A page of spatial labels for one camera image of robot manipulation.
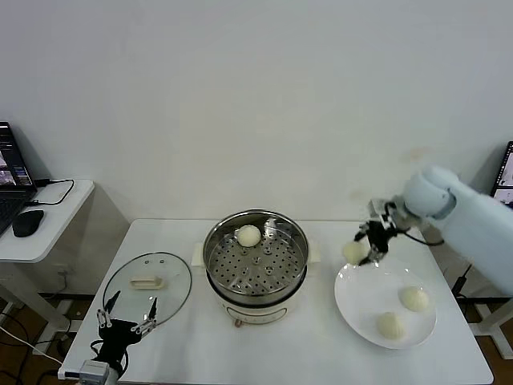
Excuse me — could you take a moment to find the thin black cable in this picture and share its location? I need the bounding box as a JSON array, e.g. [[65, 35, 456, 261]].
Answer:
[[0, 310, 33, 348]]

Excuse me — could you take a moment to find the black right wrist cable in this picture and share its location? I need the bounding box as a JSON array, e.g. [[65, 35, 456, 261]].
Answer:
[[400, 228, 446, 246]]

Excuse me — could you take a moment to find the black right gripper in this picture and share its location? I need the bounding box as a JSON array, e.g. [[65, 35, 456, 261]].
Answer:
[[352, 220, 398, 266]]

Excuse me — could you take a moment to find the black laptop charging cable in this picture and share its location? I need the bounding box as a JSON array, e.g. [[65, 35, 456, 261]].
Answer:
[[24, 178, 75, 208]]

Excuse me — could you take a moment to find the white round plate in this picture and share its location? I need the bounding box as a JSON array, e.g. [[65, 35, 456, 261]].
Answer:
[[333, 256, 438, 350]]

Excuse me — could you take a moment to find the cream electric cooker base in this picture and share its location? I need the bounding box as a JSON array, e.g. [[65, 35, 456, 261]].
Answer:
[[192, 262, 320, 329]]

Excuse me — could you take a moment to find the open black laptop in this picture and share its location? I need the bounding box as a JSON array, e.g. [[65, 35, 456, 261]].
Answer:
[[0, 121, 38, 237], [491, 140, 513, 209]]

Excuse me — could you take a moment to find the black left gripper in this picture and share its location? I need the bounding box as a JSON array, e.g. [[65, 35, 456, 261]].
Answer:
[[95, 290, 159, 364]]

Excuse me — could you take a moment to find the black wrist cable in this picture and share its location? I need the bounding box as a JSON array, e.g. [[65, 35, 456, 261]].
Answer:
[[90, 338, 130, 378], [400, 228, 446, 246]]

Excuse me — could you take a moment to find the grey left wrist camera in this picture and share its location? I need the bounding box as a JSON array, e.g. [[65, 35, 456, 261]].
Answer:
[[78, 359, 111, 385]]

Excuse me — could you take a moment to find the black cable with adapter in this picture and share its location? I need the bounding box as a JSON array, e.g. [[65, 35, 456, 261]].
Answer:
[[451, 262, 474, 298]]

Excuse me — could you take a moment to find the white steamed baozi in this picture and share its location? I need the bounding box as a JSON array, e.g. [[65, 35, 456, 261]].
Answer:
[[376, 311, 408, 339], [398, 286, 430, 313], [236, 225, 261, 248], [343, 241, 368, 265]]

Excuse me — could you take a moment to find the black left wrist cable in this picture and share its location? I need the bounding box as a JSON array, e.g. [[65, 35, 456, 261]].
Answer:
[[90, 338, 130, 378]]

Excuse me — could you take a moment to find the steel perforated steamer basket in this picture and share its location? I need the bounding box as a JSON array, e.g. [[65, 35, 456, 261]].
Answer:
[[191, 208, 321, 297]]

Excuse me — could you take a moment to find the thin white cable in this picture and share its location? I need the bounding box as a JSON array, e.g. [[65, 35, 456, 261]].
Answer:
[[0, 324, 65, 366]]

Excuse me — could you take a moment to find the glass lid with cream handle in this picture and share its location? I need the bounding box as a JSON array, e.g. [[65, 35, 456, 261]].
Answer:
[[102, 251, 193, 326]]

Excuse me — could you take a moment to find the black computer mouse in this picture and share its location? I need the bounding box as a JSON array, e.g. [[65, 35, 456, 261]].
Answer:
[[11, 209, 45, 238]]

